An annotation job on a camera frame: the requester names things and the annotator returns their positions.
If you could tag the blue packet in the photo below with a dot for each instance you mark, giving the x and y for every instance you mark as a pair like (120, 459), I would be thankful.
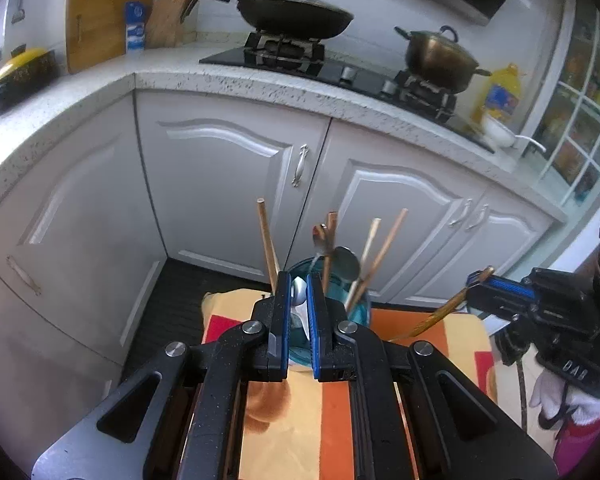
(135, 27)

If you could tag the long metal spoon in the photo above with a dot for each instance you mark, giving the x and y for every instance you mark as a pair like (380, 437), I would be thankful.
(320, 240)

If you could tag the hanging metal peeler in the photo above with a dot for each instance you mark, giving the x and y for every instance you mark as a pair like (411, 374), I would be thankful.
(19, 7)

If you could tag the yellow oil bottle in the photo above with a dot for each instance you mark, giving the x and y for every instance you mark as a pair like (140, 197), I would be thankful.
(502, 95)

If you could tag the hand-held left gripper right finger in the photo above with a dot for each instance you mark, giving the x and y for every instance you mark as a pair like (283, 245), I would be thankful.
(314, 330)

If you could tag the dark stockpot with lid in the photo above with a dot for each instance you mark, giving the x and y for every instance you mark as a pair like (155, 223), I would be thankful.
(440, 60)

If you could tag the person's right hand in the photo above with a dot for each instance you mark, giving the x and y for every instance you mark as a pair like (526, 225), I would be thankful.
(545, 395)

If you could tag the dark floor mat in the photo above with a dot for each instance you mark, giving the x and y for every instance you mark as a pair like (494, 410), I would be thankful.
(180, 300)

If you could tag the white ladle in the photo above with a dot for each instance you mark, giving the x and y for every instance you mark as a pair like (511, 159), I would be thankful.
(530, 141)

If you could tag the teal-rimmed floral utensil holder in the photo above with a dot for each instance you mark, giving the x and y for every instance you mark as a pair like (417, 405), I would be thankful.
(360, 310)

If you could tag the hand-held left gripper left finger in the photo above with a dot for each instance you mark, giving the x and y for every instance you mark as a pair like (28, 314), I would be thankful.
(288, 310)

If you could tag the person's right forearm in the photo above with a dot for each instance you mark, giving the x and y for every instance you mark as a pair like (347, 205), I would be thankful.
(575, 450)

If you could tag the wooden knife block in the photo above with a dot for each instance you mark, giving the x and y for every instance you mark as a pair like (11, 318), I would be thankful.
(165, 25)

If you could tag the black wok with lid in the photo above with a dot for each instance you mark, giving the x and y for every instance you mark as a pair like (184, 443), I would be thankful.
(295, 15)

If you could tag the wooden cutting board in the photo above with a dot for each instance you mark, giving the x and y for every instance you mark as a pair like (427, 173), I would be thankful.
(100, 30)

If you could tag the white-framed glass door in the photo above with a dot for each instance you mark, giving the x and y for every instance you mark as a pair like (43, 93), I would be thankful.
(580, 110)

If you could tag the yellow and black pot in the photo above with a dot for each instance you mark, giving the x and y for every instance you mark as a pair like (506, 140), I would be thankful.
(20, 75)

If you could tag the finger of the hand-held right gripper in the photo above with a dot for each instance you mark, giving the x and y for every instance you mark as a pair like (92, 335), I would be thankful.
(500, 304)
(502, 284)

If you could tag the white plastic spoon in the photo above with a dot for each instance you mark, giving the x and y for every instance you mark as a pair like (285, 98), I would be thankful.
(300, 292)

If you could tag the orange printed blanket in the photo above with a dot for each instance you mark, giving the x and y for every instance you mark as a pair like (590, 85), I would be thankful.
(300, 435)

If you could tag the black gas stove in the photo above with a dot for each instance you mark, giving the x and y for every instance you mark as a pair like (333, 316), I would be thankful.
(330, 67)

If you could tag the white bowl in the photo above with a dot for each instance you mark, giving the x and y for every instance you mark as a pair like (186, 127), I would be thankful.
(497, 132)

